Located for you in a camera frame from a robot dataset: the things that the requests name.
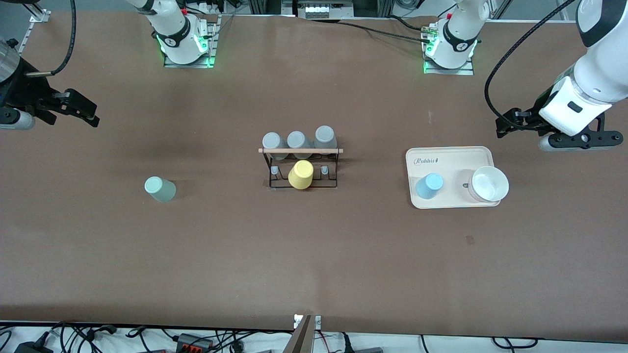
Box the light blue cup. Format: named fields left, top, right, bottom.
left=415, top=172, right=445, bottom=201

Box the pale green cup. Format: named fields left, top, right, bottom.
left=144, top=176, right=177, bottom=203

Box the white bowl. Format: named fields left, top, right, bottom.
left=464, top=165, right=510, bottom=203

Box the cream plastic tray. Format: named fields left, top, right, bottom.
left=405, top=146, right=495, bottom=210

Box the grey cup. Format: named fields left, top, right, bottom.
left=262, top=132, right=288, bottom=160
left=314, top=125, right=338, bottom=151
left=287, top=130, right=314, bottom=159

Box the yellow cup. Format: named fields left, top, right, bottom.
left=288, top=159, right=315, bottom=190

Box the grey power strip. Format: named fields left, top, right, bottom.
left=296, top=0, right=355, bottom=20

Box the black power adapter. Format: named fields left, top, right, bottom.
left=14, top=331, right=54, bottom=353

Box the black orange connector block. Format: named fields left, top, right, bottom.
left=175, top=333, right=215, bottom=352

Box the aluminium table edge rail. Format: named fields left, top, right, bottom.
left=8, top=21, right=35, bottom=60

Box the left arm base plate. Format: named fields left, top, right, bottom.
left=422, top=22, right=475, bottom=76

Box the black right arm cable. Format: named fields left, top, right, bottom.
left=26, top=0, right=78, bottom=78

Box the black table cable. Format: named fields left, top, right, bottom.
left=387, top=15, right=430, bottom=32
left=314, top=18, right=434, bottom=45

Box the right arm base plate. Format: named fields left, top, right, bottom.
left=163, top=14, right=219, bottom=69

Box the black wire cup rack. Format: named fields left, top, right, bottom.
left=258, top=147, right=344, bottom=191

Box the black floor cable loop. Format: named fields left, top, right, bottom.
left=491, top=335, right=541, bottom=351
left=49, top=321, right=119, bottom=353

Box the white post bracket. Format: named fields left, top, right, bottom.
left=293, top=314, right=322, bottom=330

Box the wooden camera post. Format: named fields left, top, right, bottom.
left=283, top=315, right=315, bottom=353

